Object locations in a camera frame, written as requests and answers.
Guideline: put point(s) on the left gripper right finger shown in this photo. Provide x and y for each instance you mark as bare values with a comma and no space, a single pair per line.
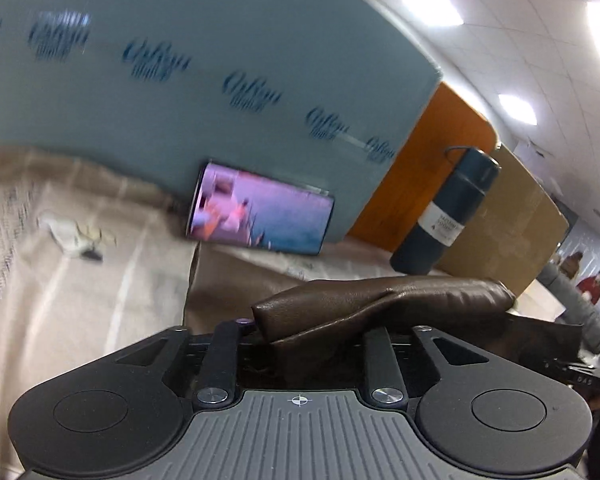
396,374

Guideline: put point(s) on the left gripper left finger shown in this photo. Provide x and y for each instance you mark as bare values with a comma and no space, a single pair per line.
206,373

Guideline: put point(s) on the brown leather jacket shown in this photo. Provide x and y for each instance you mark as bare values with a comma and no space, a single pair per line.
307,327

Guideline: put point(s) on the brown cardboard box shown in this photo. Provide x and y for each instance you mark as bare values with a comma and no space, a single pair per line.
513,234

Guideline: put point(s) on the smartphone with lit screen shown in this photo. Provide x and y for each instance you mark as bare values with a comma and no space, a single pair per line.
236,207

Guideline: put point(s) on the beige printed bed sheet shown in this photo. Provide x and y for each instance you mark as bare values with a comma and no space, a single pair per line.
91,261

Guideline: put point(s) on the dark teal thermos bottle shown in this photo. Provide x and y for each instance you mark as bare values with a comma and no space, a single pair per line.
447,214

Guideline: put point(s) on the orange board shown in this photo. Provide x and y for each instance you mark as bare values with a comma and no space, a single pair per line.
420,168

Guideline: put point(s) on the blue cardboard box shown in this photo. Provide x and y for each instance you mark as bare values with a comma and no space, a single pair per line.
321,92

